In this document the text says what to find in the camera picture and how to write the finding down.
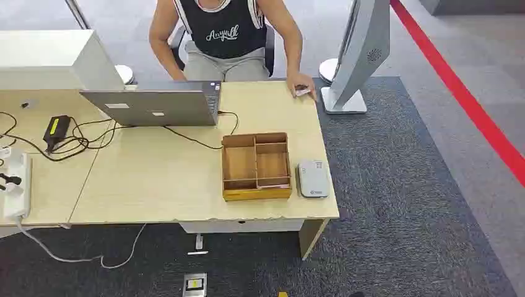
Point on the person's left hand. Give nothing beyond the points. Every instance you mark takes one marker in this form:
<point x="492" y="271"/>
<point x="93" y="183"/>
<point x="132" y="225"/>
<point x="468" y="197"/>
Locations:
<point x="301" y="80"/>

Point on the white card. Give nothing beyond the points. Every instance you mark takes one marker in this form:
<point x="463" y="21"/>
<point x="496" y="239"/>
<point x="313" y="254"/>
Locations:
<point x="302" y="92"/>

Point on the round white base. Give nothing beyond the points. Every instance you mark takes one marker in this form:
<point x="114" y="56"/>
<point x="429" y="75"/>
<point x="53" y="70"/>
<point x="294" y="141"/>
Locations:
<point x="125" y="74"/>
<point x="327" y="70"/>

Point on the silver kiosk stand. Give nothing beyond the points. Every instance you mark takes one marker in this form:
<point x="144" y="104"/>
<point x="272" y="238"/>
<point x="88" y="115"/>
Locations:
<point x="361" y="49"/>

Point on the person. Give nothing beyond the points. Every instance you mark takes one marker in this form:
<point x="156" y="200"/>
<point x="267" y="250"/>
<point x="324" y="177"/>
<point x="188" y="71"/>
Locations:
<point x="229" y="24"/>

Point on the grey card reader device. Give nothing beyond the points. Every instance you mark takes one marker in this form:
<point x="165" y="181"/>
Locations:
<point x="313" y="179"/>

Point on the wooden card box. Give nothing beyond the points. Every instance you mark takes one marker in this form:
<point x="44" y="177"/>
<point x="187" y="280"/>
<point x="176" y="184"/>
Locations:
<point x="240" y="164"/>

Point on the pale card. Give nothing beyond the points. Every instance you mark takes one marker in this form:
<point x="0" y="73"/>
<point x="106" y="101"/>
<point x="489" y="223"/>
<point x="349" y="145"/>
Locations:
<point x="274" y="186"/>

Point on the dark grey carpet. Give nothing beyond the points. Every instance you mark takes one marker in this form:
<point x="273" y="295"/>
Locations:
<point x="389" y="184"/>

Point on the grey laptop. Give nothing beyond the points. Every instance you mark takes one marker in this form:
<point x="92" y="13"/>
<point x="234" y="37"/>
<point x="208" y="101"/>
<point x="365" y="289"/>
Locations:
<point x="156" y="106"/>

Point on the red floor tape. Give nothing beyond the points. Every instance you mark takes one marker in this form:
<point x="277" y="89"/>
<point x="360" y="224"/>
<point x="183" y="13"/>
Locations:
<point x="451" y="82"/>

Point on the white desk underframe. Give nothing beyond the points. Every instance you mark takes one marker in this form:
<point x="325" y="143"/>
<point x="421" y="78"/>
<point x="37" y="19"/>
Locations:
<point x="246" y="226"/>

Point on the pale desk leg panel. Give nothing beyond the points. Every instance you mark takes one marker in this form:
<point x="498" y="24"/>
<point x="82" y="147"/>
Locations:
<point x="311" y="237"/>

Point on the white floor clip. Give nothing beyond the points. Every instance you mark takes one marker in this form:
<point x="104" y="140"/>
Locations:
<point x="199" y="242"/>

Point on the metal floor socket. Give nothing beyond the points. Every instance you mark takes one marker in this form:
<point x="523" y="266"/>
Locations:
<point x="195" y="285"/>

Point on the metal pole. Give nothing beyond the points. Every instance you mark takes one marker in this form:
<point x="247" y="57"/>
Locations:
<point x="78" y="14"/>

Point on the black power adapter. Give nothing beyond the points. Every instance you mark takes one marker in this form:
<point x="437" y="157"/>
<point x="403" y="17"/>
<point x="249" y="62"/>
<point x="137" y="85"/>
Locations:
<point x="56" y="129"/>

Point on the white cabinet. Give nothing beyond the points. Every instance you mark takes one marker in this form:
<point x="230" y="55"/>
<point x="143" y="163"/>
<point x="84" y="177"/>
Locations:
<point x="49" y="57"/>

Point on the small white plug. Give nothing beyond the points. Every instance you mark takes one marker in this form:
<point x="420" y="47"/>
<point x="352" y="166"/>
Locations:
<point x="5" y="152"/>

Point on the white power strip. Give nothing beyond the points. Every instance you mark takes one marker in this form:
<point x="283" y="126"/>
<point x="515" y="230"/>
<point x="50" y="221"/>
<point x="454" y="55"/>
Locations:
<point x="18" y="196"/>

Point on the black plug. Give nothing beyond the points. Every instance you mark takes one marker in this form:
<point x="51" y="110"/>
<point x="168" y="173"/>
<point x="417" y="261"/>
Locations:
<point x="10" y="179"/>

